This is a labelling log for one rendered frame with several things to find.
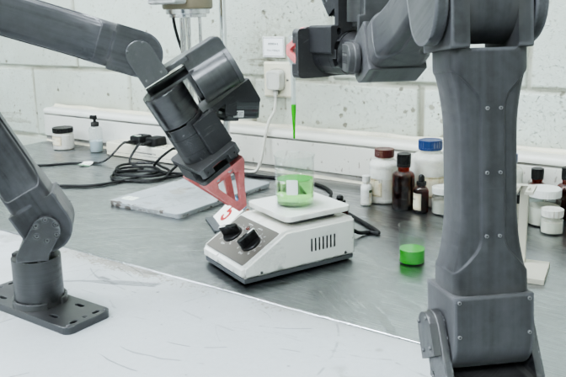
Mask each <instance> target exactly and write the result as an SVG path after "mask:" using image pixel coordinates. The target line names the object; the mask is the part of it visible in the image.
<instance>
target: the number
mask: <svg viewBox="0 0 566 377"><path fill-rule="evenodd" d="M241 211H242V210H241ZM241 211H238V210H236V209H234V208H233V207H232V206H230V205H225V206H224V207H223V208H222V209H221V210H219V211H218V212H217V213H216V216H217V217H218V219H219V220H220V221H221V223H222V224H223V225H227V224H229V223H230V222H231V221H232V220H233V219H234V218H235V217H236V216H237V215H238V214H239V213H240V212H241Z"/></svg>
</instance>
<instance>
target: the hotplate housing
mask: <svg viewBox="0 0 566 377"><path fill-rule="evenodd" d="M241 215H242V216H244V217H246V218H248V219H250V220H253V221H255V222H257V223H259V224H260V225H262V226H265V227H267V228H270V229H271V230H273V231H276V232H278V233H280V234H279V235H278V236H277V237H276V238H274V239H273V240H272V241H271V242H270V243H269V244H267V245H266V246H265V247H264V248H263V249H262V250H261V251H259V252H258V253H257V254H256V255H255V256H254V257H252V258H251V259H250V260H249V261H248V262H247V263H245V264H244V265H243V266H241V265H240V264H238V263H236V262H234V261H233V260H232V259H230V258H228V257H226V256H224V255H223V254H221V253H219V252H218V251H216V250H215V249H213V248H211V247H209V246H207V243H208V242H207V243H206V247H205V248H204V254H205V255H206V260H207V261H208V262H210V263H212V264H214V265H215V266H217V267H218V268H220V269H221V270H223V271H224V272H226V273H228V274H230V275H231V276H233V277H234V278H235V279H237V280H238V281H240V282H242V283H243V284H249V283H253V282H256V281H260V280H263V279H269V278H273V277H276V276H280V275H283V274H287V273H293V272H296V271H300V270H303V269H307V268H313V267H317V266H320V265H324V264H327V263H333V262H337V261H340V260H344V259H347V258H352V257H353V253H352V252H353V251H354V218H352V216H350V215H347V214H344V213H342V212H339V213H336V214H331V215H324V216H319V217H315V218H311V219H307V220H299V221H295V222H284V221H281V220H278V219H276V218H274V217H272V216H270V215H267V214H265V213H263V212H260V211H258V210H249V211H246V212H245V213H242V214H241Z"/></svg>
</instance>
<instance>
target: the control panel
mask: <svg viewBox="0 0 566 377"><path fill-rule="evenodd" d="M232 223H236V224H237V225H238V226H240V227H241V228H242V232H241V234H240V235H239V236H238V237H237V238H236V239H234V240H232V241H229V242H226V241H224V239H223V235H222V233H221V232H220V233H219V234H218V235H216V236H215V237H214V238H213V239H211V240H210V241H209V242H208V243H207V246H209V247H211V248H213V249H215V250H216V251H218V252H219V253H221V254H223V255H224V256H226V257H228V258H230V259H232V260H233V261H234V262H236V263H238V264H240V265H241V266H243V265H244V264H245V263H247V262H248V261H249V260H250V259H251V258H252V257H254V256H255V255H256V254H257V253H258V252H259V251H261V250H262V249H263V248H264V247H265V246H266V245H267V244H269V243H270V242H271V241H272V240H273V239H274V238H276V237H277V236H278V235H279V234H280V233H278V232H276V231H273V230H271V229H270V228H267V227H265V226H262V225H260V224H259V223H257V222H255V221H253V220H250V219H248V218H246V217H244V216H242V215H240V216H239V217H238V218H237V219H236V220H235V221H233V222H232ZM232 223H231V224H232ZM247 226H250V228H249V229H248V230H245V228H246V227H247ZM252 228H254V229H255V230H257V231H256V232H257V233H258V236H259V237H260V243H259V245H258V246H257V247H256V248H254V249H252V250H250V251H247V252H245V251H243V250H242V249H241V247H240V246H239V245H238V243H237V241H238V239H239V238H240V237H242V236H243V235H244V234H245V233H246V232H248V231H249V230H250V229H252Z"/></svg>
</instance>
